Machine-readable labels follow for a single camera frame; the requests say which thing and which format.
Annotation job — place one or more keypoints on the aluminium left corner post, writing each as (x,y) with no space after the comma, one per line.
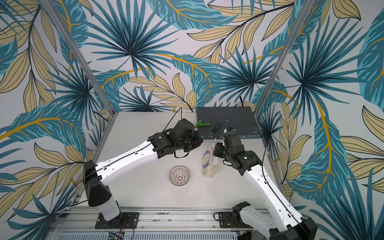
(59,22)

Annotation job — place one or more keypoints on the green T-handle tool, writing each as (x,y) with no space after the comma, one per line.
(201,124)

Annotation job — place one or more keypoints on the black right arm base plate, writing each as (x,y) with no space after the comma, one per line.
(226,220)

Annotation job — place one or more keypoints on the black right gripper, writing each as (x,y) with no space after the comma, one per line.
(218,151)

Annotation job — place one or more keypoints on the aluminium corner post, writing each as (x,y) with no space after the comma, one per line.
(291,38)
(59,22)

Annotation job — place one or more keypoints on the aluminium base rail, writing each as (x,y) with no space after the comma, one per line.
(153,224)

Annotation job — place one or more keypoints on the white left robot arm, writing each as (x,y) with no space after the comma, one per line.
(98,177)

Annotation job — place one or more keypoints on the patterned breakfast bowl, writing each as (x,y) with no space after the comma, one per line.
(179,176)

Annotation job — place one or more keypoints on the grey blue network switch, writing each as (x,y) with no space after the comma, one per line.
(239,119)

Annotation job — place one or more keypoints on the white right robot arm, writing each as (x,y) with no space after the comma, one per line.
(284,221)

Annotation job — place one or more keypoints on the white purple oats bag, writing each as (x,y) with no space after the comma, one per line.
(210,162)

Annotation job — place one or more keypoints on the aluminium right corner post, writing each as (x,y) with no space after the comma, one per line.
(291,38)

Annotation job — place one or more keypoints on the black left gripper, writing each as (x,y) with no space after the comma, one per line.
(198,139)

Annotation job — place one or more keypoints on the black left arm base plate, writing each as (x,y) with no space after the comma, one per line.
(122,221)

